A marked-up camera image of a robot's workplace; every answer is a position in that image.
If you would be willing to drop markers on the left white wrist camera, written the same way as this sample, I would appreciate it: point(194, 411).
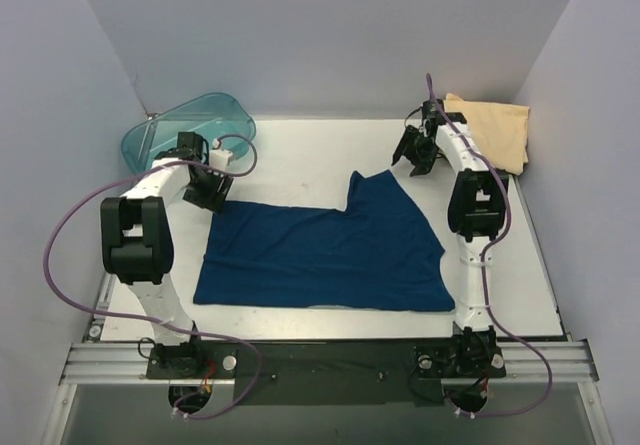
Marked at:
point(219, 157)

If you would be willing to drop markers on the aluminium frame rail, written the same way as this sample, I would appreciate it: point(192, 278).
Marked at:
point(120, 363)

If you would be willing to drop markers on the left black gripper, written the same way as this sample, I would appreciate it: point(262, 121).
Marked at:
point(209, 191)

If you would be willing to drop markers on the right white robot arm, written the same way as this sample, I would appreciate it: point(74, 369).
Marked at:
point(478, 215)

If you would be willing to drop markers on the folded beige t shirt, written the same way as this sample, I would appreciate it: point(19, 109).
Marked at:
point(499, 130)

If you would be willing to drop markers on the blue t shirt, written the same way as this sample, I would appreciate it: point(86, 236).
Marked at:
point(380, 253)

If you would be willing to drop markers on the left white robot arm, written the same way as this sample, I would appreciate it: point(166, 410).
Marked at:
point(137, 244)

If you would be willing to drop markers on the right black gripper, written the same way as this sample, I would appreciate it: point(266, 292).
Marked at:
point(417, 146)

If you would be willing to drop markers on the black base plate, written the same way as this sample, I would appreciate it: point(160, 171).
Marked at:
point(333, 372)

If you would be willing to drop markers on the teal plastic bin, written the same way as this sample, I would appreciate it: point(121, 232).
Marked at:
point(211, 116)

